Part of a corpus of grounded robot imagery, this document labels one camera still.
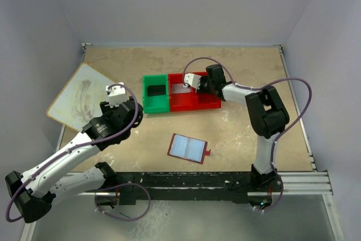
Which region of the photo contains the green plastic bin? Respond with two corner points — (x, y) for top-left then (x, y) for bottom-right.
(142, 74), (170, 114)

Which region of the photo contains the middle red plastic bin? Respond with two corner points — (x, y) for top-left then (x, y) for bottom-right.
(168, 73), (195, 112)

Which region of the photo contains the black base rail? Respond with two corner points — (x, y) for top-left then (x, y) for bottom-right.
(100, 172), (282, 205)

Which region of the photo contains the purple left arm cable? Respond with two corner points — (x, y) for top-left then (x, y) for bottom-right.
(6, 84), (151, 222)

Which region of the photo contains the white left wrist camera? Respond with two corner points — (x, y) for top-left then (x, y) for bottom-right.
(105, 85), (127, 108)

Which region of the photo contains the white card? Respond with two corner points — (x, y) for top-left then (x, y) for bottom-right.
(171, 84), (191, 94)

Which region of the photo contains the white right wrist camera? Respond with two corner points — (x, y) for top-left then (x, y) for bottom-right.
(183, 73), (202, 92)

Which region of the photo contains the black VIP card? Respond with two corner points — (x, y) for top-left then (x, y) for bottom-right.
(147, 85), (166, 97)

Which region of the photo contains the aluminium table frame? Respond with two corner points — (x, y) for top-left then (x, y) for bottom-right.
(6, 60), (332, 223)

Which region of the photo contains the yellow-framed whiteboard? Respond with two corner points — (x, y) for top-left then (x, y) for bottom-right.
(47, 63), (114, 132)

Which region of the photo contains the red leather card holder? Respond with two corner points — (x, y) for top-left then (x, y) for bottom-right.
(167, 133), (211, 164)

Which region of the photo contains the red plastic bin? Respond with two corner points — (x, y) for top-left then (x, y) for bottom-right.
(192, 88), (222, 110)
(168, 73), (195, 112)

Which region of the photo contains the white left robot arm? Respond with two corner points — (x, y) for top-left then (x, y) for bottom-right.
(5, 97), (143, 224)

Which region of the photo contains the outer red plastic bin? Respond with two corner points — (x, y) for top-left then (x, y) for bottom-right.
(192, 88), (222, 110)

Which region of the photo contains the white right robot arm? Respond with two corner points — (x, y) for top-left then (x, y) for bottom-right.
(184, 64), (289, 191)

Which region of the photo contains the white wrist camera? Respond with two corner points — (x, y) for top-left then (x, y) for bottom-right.
(183, 73), (202, 92)
(105, 85), (127, 108)

